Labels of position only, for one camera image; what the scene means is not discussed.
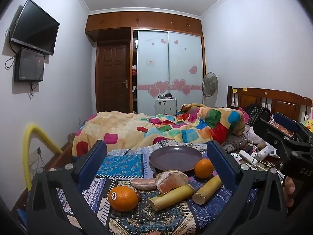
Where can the colourful patchwork blanket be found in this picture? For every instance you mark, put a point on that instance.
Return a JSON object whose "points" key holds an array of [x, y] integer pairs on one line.
{"points": [[137, 127]]}

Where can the peeled pomelo chunk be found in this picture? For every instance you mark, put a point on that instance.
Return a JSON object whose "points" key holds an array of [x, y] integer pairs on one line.
{"points": [[171, 180]]}

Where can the white box appliance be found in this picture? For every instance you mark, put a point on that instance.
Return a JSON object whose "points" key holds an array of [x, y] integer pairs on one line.
{"points": [[165, 105]]}

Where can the small black wall monitor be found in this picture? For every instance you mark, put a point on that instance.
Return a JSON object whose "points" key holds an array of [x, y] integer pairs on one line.
{"points": [[29, 64]]}

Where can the yellow plush toy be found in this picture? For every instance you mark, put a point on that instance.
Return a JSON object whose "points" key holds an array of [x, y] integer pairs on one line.
{"points": [[308, 125]]}

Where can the black backpack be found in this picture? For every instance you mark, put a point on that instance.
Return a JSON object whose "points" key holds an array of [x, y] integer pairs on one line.
{"points": [[256, 113]]}

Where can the pink pomelo segment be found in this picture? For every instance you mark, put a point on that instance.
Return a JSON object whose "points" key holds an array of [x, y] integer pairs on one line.
{"points": [[143, 183]]}

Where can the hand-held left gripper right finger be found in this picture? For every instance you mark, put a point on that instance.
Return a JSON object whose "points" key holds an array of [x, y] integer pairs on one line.
{"points": [[220, 162]]}

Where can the wooden bed headboard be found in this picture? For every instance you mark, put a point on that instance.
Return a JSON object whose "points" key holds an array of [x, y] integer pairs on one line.
{"points": [[281, 102]]}

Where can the white bottle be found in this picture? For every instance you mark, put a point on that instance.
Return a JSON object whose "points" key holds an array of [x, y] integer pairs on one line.
{"points": [[265, 153]]}

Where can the patterned blue cloth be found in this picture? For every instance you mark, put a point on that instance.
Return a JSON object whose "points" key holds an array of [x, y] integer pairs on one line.
{"points": [[127, 166]]}

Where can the wooden wardrobe with sliding doors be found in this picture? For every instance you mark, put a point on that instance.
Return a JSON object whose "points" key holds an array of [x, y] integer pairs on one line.
{"points": [[151, 58]]}

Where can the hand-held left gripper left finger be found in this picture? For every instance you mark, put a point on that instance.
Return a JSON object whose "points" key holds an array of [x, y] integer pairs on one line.
{"points": [[94, 162]]}

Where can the brown wooden door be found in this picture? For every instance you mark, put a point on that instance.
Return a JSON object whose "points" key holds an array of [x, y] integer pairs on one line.
{"points": [[112, 78]]}

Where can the grey plush toy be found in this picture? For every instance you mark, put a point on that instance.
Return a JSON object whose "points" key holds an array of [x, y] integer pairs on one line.
{"points": [[233, 144]]}

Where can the orange with sticker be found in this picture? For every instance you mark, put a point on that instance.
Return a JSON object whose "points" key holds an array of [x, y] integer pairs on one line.
{"points": [[123, 199]]}

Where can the white power strip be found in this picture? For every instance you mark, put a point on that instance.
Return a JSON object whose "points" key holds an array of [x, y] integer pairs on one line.
{"points": [[248, 157]]}

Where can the purple round plate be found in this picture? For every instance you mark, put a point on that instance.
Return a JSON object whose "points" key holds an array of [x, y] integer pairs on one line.
{"points": [[174, 158]]}

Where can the wall-mounted black television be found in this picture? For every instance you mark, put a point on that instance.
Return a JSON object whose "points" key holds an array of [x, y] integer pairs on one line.
{"points": [[34, 27]]}

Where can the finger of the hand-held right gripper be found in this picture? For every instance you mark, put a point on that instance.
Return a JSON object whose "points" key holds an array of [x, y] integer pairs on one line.
{"points": [[271, 133], [286, 121]]}

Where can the person's right hand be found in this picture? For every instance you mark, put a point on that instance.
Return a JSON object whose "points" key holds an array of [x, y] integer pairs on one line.
{"points": [[289, 191]]}

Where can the yellow sugarcane piece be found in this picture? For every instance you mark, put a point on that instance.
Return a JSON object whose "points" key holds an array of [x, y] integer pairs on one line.
{"points": [[171, 197], [207, 189]]}

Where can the standing electric fan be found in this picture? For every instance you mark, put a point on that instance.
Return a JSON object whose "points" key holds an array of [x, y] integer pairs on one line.
{"points": [[210, 83]]}

